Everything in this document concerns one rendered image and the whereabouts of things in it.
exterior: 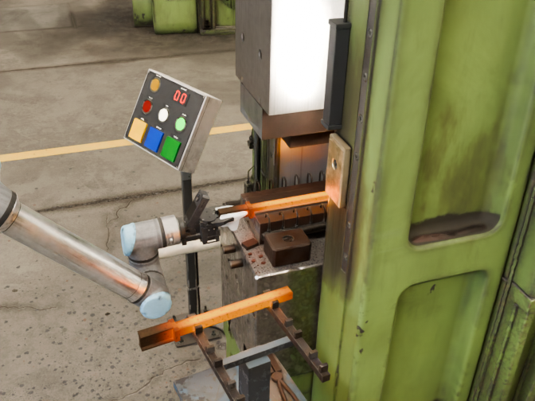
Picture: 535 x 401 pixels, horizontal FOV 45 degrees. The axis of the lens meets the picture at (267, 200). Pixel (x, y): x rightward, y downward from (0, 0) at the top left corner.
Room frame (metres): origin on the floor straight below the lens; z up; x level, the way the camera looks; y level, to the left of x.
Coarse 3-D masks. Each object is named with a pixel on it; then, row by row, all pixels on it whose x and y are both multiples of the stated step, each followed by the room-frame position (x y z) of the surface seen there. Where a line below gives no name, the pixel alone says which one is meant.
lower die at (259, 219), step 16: (256, 192) 1.78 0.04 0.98; (272, 192) 1.79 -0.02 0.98; (288, 192) 1.77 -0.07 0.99; (304, 192) 1.77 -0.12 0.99; (272, 208) 1.65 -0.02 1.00; (288, 208) 1.67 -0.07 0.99; (304, 208) 1.67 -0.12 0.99; (320, 208) 1.67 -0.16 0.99; (256, 224) 1.61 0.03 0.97; (272, 224) 1.60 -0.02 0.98; (288, 224) 1.61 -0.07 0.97; (304, 224) 1.63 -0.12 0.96
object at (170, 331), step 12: (288, 288) 1.31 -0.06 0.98; (252, 300) 1.25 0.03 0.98; (264, 300) 1.26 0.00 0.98; (216, 312) 1.21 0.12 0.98; (228, 312) 1.21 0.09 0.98; (240, 312) 1.22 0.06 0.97; (168, 324) 1.15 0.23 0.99; (180, 324) 1.16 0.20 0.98; (192, 324) 1.16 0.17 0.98; (204, 324) 1.17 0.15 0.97; (144, 336) 1.11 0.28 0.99; (156, 336) 1.12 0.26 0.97; (168, 336) 1.14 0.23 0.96; (144, 348) 1.10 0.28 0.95
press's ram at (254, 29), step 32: (256, 0) 1.64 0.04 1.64; (288, 0) 1.55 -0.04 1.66; (320, 0) 1.58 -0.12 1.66; (256, 32) 1.63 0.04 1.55; (288, 32) 1.55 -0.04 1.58; (320, 32) 1.58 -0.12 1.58; (256, 64) 1.63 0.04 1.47; (288, 64) 1.55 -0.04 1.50; (320, 64) 1.58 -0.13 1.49; (256, 96) 1.63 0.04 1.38; (288, 96) 1.55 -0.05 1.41; (320, 96) 1.58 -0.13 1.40
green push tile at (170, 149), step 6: (168, 138) 2.04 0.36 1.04; (168, 144) 2.02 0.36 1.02; (174, 144) 2.01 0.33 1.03; (180, 144) 2.00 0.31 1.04; (162, 150) 2.02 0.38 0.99; (168, 150) 2.01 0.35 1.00; (174, 150) 1.99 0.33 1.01; (162, 156) 2.01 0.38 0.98; (168, 156) 1.99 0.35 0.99; (174, 156) 1.98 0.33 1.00
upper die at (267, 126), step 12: (240, 84) 1.76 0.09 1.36; (240, 96) 1.76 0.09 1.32; (252, 96) 1.66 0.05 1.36; (240, 108) 1.76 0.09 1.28; (252, 108) 1.66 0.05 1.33; (252, 120) 1.66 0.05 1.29; (264, 120) 1.59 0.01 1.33; (276, 120) 1.60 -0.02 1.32; (288, 120) 1.61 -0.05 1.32; (300, 120) 1.62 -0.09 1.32; (312, 120) 1.63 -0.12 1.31; (264, 132) 1.59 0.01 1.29; (276, 132) 1.60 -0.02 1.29; (288, 132) 1.61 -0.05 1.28; (300, 132) 1.62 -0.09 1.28; (312, 132) 1.63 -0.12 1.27
